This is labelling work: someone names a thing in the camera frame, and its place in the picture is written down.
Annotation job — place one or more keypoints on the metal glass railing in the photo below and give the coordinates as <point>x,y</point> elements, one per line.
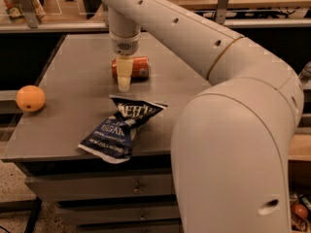
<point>71,16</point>

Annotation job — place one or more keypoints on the orange coke can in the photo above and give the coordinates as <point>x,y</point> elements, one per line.
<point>141,67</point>

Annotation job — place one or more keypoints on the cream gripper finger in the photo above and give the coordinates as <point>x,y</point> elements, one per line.
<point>124,71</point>

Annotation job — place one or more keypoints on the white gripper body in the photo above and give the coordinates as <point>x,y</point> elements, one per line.
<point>124,45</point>

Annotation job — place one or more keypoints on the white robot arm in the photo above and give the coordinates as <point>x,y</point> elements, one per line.
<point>230,143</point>

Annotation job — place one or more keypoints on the colourful snack box behind glass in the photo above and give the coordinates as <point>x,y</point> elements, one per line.
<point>19,11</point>

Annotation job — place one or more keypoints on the orange fruit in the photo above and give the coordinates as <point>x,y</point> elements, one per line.
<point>31,98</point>

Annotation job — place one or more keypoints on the dark blue chip bag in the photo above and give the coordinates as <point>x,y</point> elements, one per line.
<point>112,140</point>

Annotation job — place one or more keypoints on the grey drawer cabinet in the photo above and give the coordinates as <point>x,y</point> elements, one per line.
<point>137,196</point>

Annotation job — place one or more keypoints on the cardboard box of snacks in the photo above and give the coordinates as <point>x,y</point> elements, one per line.
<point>300,180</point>

